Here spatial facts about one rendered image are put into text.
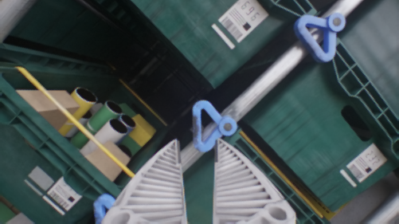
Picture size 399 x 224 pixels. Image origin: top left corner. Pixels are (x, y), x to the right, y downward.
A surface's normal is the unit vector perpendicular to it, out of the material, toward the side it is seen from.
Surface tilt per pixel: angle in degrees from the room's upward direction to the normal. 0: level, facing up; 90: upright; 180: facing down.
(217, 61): 98
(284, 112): 94
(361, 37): 96
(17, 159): 96
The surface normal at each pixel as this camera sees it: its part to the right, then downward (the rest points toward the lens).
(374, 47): 0.01, 0.10
